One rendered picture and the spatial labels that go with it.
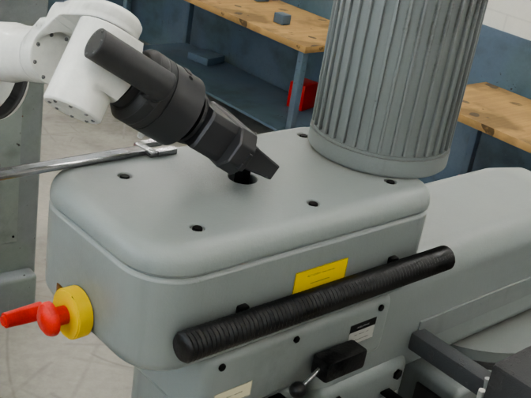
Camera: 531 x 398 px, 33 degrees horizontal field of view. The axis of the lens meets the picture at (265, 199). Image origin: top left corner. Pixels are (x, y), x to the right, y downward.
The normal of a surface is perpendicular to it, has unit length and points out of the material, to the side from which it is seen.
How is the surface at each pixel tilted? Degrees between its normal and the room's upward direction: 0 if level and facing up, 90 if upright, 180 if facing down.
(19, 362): 0
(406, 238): 90
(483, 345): 0
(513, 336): 0
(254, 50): 90
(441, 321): 90
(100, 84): 71
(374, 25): 90
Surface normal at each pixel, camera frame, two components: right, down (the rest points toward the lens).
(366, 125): -0.40, 0.33
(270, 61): -0.75, 0.17
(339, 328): 0.65, 0.40
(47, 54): 0.71, 0.15
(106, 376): 0.15, -0.90
